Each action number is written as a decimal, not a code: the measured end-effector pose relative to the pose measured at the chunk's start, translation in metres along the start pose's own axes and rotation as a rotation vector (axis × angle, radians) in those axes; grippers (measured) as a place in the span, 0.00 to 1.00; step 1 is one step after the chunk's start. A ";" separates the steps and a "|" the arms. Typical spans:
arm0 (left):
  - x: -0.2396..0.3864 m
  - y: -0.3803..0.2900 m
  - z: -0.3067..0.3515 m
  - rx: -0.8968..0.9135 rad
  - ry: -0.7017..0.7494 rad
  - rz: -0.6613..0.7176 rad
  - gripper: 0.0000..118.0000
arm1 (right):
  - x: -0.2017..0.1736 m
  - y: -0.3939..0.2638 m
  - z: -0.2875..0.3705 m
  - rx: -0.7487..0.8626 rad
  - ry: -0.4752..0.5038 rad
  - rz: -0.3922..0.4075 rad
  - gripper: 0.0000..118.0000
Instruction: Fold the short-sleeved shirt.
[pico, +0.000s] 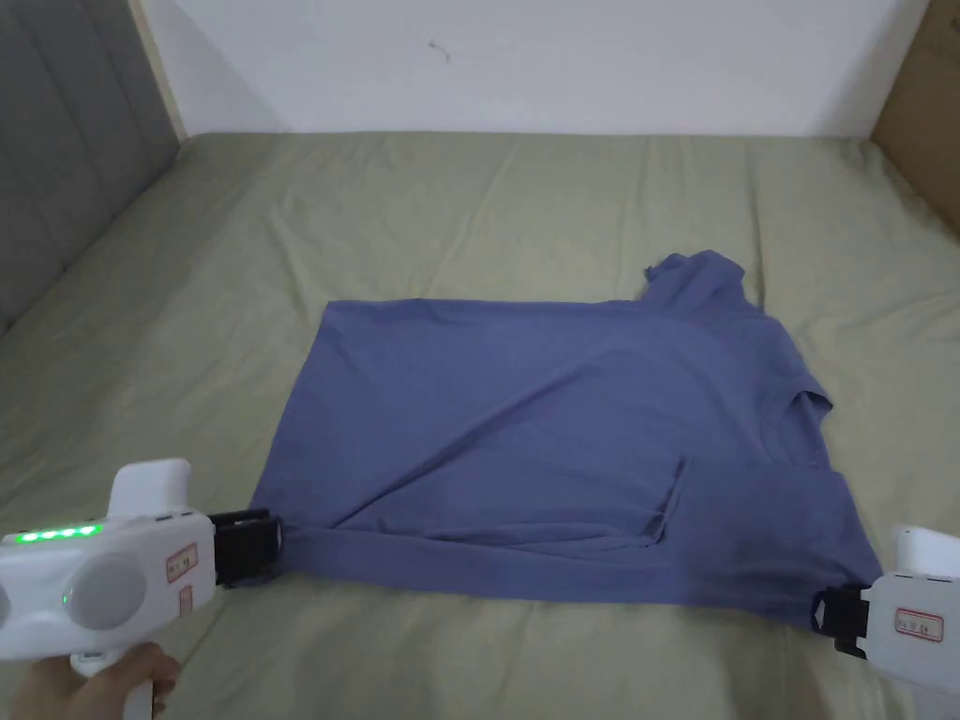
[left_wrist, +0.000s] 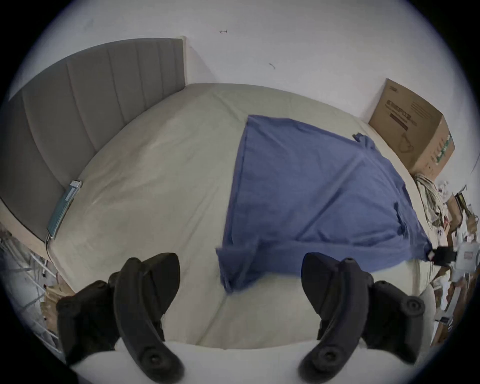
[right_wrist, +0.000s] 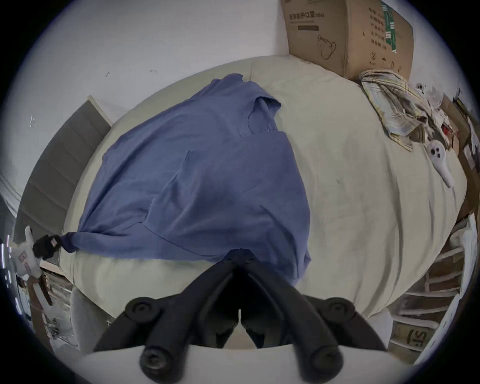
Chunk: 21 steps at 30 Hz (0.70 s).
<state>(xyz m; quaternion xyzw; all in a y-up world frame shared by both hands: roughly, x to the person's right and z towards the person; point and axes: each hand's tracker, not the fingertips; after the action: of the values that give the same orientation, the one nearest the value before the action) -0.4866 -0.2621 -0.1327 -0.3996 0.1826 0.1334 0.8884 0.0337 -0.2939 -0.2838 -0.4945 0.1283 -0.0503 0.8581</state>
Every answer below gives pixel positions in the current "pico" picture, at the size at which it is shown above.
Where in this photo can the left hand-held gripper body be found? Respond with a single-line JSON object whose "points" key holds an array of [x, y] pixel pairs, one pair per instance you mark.
{"points": [[112, 577]]}

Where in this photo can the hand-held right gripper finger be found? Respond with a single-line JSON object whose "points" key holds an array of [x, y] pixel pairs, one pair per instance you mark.
{"points": [[823, 611]]}

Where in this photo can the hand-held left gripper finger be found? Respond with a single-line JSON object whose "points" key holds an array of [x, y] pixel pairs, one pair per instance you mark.
{"points": [[270, 551]]}

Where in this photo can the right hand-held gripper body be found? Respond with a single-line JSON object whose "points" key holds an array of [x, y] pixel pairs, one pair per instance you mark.
{"points": [[911, 622]]}

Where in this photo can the blue shirt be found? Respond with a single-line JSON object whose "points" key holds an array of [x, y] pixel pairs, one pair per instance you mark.
{"points": [[525, 420]]}

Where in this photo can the person's left hand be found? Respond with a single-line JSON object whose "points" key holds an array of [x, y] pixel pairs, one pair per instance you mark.
{"points": [[82, 690]]}

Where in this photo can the bed with pale green sheet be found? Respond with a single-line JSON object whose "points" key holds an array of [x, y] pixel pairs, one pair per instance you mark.
{"points": [[465, 202]]}

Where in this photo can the grey padded headboard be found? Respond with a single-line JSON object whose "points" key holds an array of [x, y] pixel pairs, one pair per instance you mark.
{"points": [[60, 142]]}

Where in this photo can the brown cardboard carton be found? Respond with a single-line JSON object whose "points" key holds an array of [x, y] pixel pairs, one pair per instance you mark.
{"points": [[924, 127]]}

